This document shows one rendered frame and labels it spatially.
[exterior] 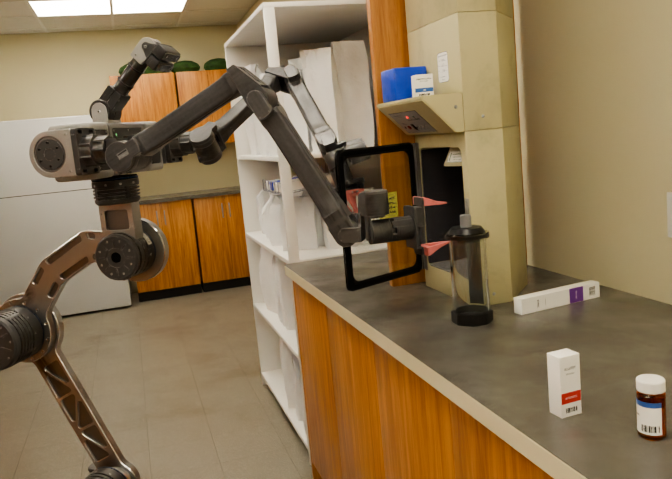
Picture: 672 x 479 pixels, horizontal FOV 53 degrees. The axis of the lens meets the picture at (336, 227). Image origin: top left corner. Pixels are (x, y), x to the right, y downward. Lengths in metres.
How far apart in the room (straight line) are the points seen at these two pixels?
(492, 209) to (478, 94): 0.30
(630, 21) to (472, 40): 0.41
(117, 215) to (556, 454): 1.46
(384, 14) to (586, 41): 0.59
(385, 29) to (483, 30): 0.39
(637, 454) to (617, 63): 1.16
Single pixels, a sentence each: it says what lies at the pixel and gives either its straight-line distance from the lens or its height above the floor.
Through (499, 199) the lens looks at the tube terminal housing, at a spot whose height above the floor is 1.22.
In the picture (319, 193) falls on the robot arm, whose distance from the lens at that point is 1.59.
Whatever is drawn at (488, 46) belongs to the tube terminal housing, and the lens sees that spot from 1.84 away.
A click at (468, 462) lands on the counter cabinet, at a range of 1.45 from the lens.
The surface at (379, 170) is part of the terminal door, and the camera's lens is 1.96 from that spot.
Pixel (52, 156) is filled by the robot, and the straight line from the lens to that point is 1.87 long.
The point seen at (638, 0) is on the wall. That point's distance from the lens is 1.93.
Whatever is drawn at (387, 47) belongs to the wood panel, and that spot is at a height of 1.68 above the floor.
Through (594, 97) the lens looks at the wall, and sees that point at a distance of 2.05.
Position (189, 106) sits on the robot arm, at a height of 1.53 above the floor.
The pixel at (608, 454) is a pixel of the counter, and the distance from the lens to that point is 1.11.
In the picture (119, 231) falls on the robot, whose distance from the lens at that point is 2.11.
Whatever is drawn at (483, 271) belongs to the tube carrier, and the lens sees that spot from 1.68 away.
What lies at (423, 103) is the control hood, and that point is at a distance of 1.75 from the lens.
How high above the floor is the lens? 1.44
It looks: 8 degrees down
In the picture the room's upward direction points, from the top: 5 degrees counter-clockwise
